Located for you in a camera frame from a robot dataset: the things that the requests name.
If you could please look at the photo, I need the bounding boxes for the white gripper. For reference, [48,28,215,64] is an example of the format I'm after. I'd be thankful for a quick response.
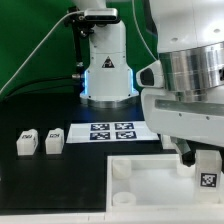
[141,88,224,167]

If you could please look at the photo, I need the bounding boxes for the white square table top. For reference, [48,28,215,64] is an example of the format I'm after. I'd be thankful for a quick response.
[106,154,224,213]

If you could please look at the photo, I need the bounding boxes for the marker sheet with tags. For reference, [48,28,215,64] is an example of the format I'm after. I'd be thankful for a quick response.
[67,121,159,144]

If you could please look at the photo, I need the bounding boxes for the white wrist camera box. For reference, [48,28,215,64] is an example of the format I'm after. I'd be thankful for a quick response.
[136,60,164,88]

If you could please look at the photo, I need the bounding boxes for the black cables at left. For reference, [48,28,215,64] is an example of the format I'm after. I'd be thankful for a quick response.
[0,74,86,103]

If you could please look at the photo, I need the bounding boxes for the white cable at right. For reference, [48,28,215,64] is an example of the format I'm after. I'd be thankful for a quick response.
[131,0,158,63]

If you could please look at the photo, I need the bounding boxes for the grey camera on black stand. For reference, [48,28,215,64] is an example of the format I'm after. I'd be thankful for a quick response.
[64,6,120,79]

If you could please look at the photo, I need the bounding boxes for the white camera cable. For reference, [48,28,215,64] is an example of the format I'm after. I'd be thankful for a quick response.
[0,9,86,96]

